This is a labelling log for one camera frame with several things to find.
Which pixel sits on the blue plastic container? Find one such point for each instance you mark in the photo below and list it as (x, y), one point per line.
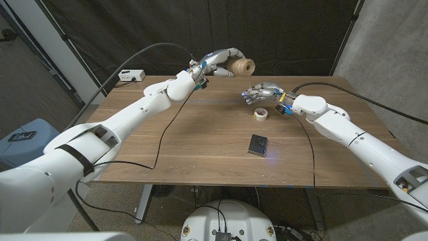
(16, 150)

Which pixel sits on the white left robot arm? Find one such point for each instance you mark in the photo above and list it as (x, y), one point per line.
(100, 137)

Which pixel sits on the black round fan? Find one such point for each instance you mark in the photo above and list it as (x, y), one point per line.
(162, 190)

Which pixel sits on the black flat package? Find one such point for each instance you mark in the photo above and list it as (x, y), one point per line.
(257, 145)

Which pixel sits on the black backdrop curtain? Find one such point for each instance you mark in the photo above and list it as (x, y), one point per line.
(133, 26)

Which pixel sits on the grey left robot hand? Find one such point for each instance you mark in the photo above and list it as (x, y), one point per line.
(215, 58)

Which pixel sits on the black wall fixture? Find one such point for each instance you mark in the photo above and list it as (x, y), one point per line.
(7, 35)

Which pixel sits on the jute twine strand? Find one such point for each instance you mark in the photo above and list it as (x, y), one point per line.
(249, 82)

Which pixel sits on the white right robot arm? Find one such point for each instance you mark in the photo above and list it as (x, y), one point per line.
(361, 140)

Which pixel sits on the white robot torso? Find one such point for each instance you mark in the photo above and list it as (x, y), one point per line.
(230, 217)

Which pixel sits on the white power outlet box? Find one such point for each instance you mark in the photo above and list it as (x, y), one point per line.
(130, 74)

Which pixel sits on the brown jute twine spool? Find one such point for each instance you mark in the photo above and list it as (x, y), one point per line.
(242, 67)

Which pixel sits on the white adhesive tape roll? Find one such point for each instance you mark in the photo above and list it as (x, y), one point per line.
(262, 117)

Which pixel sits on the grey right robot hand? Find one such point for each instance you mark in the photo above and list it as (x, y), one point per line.
(271, 91)

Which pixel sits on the black backdrop frame pole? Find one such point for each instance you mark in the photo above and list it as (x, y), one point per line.
(72, 47)
(347, 33)

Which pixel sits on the light grey table leg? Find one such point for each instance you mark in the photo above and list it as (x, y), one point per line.
(143, 204)

